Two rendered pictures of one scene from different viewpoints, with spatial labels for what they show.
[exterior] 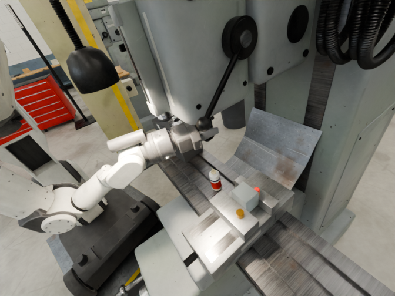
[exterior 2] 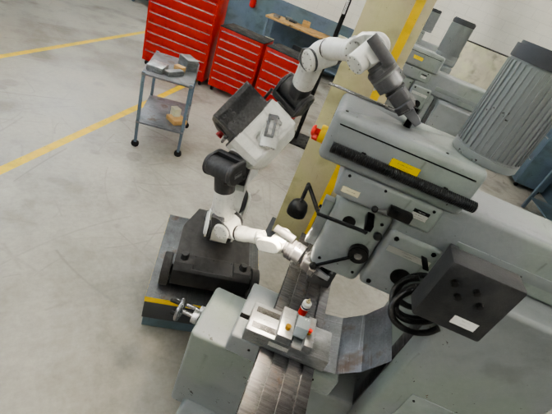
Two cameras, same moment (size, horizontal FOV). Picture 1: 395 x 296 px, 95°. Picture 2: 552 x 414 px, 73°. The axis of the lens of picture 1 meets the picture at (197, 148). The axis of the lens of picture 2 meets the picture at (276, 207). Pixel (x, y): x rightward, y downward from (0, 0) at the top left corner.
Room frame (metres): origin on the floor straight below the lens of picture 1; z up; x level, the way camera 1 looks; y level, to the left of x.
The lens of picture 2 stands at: (-0.72, -0.33, 2.20)
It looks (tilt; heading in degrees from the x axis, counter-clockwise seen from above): 33 degrees down; 27
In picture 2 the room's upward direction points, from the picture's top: 22 degrees clockwise
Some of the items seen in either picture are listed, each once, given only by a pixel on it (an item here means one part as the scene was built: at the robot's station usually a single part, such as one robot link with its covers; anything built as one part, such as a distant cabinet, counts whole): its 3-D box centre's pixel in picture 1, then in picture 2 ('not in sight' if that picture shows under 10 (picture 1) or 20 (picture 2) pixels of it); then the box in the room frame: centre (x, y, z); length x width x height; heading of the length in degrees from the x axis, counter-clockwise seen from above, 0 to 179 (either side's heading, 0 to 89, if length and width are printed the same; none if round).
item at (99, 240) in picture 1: (95, 215); (216, 239); (0.80, 0.77, 0.59); 0.64 x 0.52 x 0.33; 43
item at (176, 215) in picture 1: (223, 210); (288, 335); (0.46, -0.04, 0.79); 0.50 x 0.35 x 0.12; 114
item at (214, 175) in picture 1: (214, 178); (305, 306); (0.48, -0.03, 0.98); 0.04 x 0.04 x 0.11
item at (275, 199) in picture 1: (239, 214); (289, 333); (0.31, -0.07, 0.98); 0.35 x 0.15 x 0.11; 117
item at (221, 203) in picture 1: (232, 213); (286, 324); (0.30, -0.05, 1.02); 0.15 x 0.06 x 0.04; 27
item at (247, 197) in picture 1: (244, 197); (301, 327); (0.32, -0.10, 1.04); 0.06 x 0.05 x 0.06; 27
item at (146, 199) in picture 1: (153, 208); (251, 284); (0.80, 0.41, 0.50); 0.20 x 0.05 x 0.20; 43
